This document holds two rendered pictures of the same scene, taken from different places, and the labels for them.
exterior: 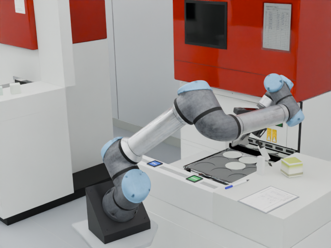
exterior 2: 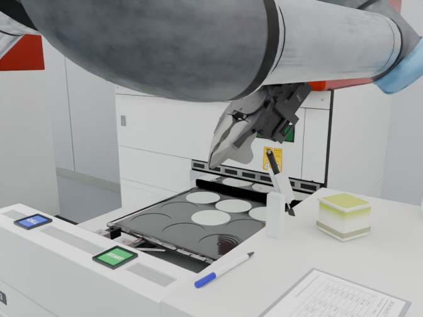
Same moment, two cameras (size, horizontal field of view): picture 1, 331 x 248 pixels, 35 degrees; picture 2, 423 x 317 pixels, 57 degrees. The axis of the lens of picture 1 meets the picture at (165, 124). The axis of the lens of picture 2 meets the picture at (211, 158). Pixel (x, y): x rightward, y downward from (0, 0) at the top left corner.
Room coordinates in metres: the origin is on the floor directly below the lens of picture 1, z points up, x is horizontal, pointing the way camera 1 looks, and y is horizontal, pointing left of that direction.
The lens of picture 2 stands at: (1.52, -0.17, 1.30)
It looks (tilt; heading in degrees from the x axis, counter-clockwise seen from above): 14 degrees down; 349
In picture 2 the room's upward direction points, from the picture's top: straight up
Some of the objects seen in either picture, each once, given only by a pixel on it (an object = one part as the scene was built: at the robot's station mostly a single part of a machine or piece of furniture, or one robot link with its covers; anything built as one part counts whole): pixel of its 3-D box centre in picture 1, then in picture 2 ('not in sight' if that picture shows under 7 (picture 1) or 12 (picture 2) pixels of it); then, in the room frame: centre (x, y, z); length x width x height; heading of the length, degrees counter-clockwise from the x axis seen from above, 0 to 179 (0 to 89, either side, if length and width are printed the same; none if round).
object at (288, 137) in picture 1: (234, 124); (203, 146); (2.74, -0.38, 1.02); 0.81 x 0.03 x 0.40; 43
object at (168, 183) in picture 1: (174, 185); (74, 272); (2.24, -0.04, 0.89); 0.55 x 0.09 x 0.14; 43
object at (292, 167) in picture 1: (291, 167); (344, 216); (2.17, -0.56, 1.00); 0.07 x 0.07 x 0.07; 17
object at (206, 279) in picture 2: (237, 183); (226, 267); (2.07, -0.30, 0.97); 0.14 x 0.01 x 0.01; 126
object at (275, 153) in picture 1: (258, 154); (247, 195); (2.60, -0.49, 0.89); 0.44 x 0.02 x 0.10; 43
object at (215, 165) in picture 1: (235, 166); (210, 217); (2.45, -0.34, 0.90); 0.34 x 0.34 x 0.01; 43
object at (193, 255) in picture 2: (211, 176); (162, 244); (2.32, -0.21, 0.90); 0.38 x 0.01 x 0.01; 43
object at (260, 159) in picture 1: (263, 159); (279, 200); (2.19, -0.43, 1.03); 0.06 x 0.04 x 0.13; 133
